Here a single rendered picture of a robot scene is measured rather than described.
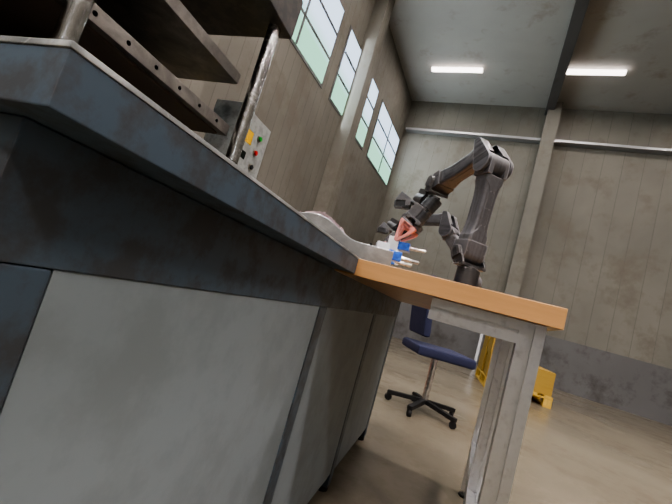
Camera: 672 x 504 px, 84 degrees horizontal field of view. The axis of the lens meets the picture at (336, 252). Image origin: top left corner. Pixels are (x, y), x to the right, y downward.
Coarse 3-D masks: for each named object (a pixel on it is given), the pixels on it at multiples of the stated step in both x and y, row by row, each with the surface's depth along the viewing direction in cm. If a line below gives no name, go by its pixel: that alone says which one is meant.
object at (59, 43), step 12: (0, 36) 21; (12, 36) 21; (72, 48) 20; (96, 60) 21; (108, 72) 22; (120, 84) 22; (144, 96) 24; (156, 108) 25; (192, 132) 29; (204, 144) 30; (240, 168) 35; (252, 180) 37; (288, 204) 46; (300, 216) 50; (336, 240) 66
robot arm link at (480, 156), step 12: (480, 144) 107; (468, 156) 115; (480, 156) 105; (504, 156) 106; (456, 168) 119; (468, 168) 115; (480, 168) 104; (444, 180) 123; (456, 180) 122; (444, 192) 129
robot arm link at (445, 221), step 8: (432, 216) 180; (440, 216) 175; (448, 216) 171; (424, 224) 184; (432, 224) 180; (440, 224) 172; (448, 224) 169; (456, 224) 175; (440, 232) 171; (448, 232) 168
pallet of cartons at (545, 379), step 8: (488, 336) 600; (488, 344) 589; (488, 352) 578; (480, 360) 625; (488, 360) 549; (480, 368) 602; (488, 368) 532; (480, 376) 582; (536, 376) 514; (544, 376) 512; (552, 376) 509; (536, 384) 513; (544, 384) 510; (552, 384) 508; (536, 392) 509; (544, 392) 509; (536, 400) 533; (544, 400) 503; (552, 400) 501
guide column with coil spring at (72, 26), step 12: (72, 0) 94; (84, 0) 95; (60, 12) 94; (72, 12) 94; (84, 12) 96; (60, 24) 93; (72, 24) 94; (84, 24) 97; (60, 36) 93; (72, 36) 95
